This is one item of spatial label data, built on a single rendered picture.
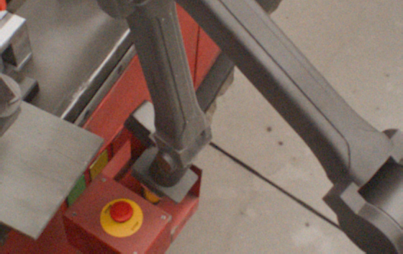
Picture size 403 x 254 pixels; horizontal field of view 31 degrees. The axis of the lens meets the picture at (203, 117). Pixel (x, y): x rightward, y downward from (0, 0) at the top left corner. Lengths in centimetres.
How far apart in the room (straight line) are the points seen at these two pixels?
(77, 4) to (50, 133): 40
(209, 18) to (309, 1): 198
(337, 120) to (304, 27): 188
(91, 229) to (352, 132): 62
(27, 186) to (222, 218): 116
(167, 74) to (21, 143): 27
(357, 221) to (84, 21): 78
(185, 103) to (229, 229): 116
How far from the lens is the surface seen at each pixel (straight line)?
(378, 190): 74
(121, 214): 121
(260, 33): 71
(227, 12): 70
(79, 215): 124
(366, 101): 244
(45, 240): 144
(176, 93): 95
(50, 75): 129
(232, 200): 215
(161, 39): 86
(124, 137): 128
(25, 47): 129
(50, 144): 106
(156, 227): 123
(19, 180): 103
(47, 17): 138
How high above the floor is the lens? 189
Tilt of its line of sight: 55 degrees down
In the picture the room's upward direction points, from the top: 6 degrees clockwise
